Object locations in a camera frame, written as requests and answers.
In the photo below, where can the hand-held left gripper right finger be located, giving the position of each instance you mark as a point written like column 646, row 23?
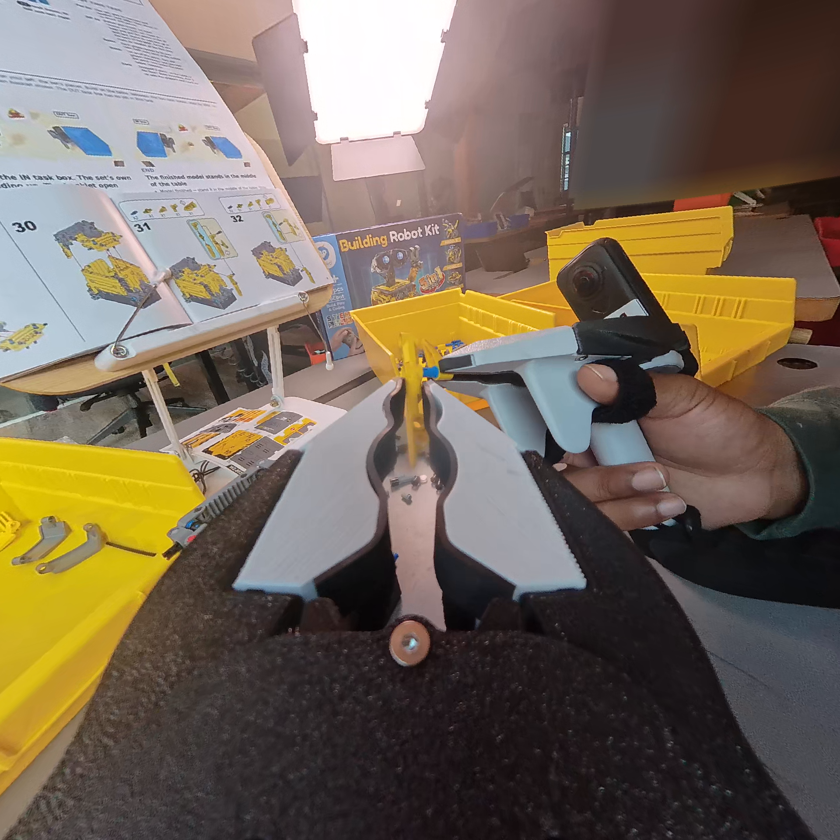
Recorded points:
column 512, row 518

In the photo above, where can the bright studio light panel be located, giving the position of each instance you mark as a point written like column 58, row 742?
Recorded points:
column 374, row 65

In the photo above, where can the person's right hand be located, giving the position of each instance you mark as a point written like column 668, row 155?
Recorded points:
column 722, row 459

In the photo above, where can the grey curved lego piece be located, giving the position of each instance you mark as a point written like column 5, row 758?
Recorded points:
column 79, row 548
column 43, row 535

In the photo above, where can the yellow lego vehicle model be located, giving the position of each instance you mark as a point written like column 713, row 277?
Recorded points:
column 216, row 502

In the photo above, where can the red plastic crate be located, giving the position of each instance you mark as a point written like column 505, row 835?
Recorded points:
column 828, row 243

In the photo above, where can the thin black lego axle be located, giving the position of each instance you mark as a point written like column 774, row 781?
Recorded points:
column 131, row 548

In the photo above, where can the lego instruction booklet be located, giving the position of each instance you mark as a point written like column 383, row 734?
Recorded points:
column 65, row 275

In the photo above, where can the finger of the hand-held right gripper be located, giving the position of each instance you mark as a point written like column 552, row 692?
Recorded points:
column 518, row 351
column 508, row 410

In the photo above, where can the mixed lego piece heap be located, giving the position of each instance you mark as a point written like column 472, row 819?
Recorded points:
column 453, row 344

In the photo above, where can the colourful lego box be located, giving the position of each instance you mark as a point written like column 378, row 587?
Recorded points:
column 394, row 262

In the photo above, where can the scattered small lego pieces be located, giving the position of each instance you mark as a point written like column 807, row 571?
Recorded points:
column 401, row 484

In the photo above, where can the lego sticker sheet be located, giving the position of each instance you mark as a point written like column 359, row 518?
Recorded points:
column 249, row 433

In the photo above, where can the printed task sheet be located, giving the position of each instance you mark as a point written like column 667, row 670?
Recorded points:
column 98, row 65

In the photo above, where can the yellow lego connector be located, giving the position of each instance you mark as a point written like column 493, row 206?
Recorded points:
column 410, row 354

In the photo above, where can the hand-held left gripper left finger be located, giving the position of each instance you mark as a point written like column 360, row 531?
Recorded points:
column 308, row 518

